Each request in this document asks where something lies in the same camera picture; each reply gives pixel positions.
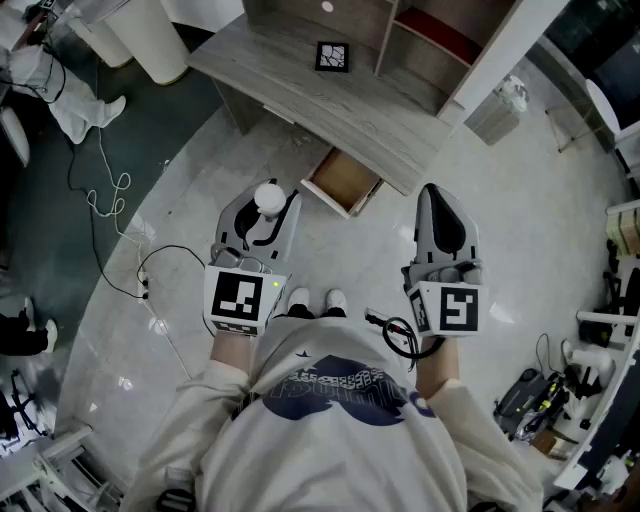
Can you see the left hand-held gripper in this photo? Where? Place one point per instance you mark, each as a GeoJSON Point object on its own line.
{"type": "Point", "coordinates": [235, 300]}

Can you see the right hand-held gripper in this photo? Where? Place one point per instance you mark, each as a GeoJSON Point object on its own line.
{"type": "Point", "coordinates": [457, 310]}

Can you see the white round object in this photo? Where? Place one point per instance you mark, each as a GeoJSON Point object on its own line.
{"type": "Point", "coordinates": [270, 197]}

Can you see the wooden drawer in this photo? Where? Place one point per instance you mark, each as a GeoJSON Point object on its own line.
{"type": "Point", "coordinates": [345, 177]}

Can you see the person's right forearm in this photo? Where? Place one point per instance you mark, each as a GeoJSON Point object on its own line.
{"type": "Point", "coordinates": [437, 365]}

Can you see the person's left forearm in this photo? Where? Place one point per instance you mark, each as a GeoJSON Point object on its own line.
{"type": "Point", "coordinates": [230, 350]}

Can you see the person's left white shoe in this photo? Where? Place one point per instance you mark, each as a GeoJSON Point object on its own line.
{"type": "Point", "coordinates": [300, 296]}

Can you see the person's white shoe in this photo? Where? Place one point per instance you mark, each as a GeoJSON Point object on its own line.
{"type": "Point", "coordinates": [300, 296]}
{"type": "Point", "coordinates": [336, 297]}

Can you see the person's black trousers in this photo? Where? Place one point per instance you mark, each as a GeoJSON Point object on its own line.
{"type": "Point", "coordinates": [300, 313]}

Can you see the person's right white shoe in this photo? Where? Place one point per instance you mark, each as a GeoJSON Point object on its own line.
{"type": "Point", "coordinates": [336, 297]}

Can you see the small black screen device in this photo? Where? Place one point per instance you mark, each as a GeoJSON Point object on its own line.
{"type": "Point", "coordinates": [380, 318]}

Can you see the grey bin with white bag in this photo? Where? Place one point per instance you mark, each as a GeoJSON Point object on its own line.
{"type": "Point", "coordinates": [495, 115]}

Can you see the white power strip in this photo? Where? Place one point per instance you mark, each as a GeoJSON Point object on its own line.
{"type": "Point", "coordinates": [143, 285]}

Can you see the grey wooden desk with shelves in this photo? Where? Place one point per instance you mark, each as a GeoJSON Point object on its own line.
{"type": "Point", "coordinates": [320, 100]}

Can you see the black tool bag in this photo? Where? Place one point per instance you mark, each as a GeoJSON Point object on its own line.
{"type": "Point", "coordinates": [525, 395]}

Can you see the white round table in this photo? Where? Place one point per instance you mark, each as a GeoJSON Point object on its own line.
{"type": "Point", "coordinates": [602, 105]}

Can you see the large white ribbed basket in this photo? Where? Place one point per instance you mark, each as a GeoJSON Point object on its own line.
{"type": "Point", "coordinates": [150, 35]}

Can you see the person's white printed sweatshirt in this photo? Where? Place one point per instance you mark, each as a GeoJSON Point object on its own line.
{"type": "Point", "coordinates": [325, 450]}

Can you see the small white ribbed basket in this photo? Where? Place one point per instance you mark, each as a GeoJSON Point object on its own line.
{"type": "Point", "coordinates": [102, 42]}

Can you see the white metal shelf rack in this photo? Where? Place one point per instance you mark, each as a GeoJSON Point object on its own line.
{"type": "Point", "coordinates": [600, 430]}

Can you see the white metal frame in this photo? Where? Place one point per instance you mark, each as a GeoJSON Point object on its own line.
{"type": "Point", "coordinates": [65, 445]}

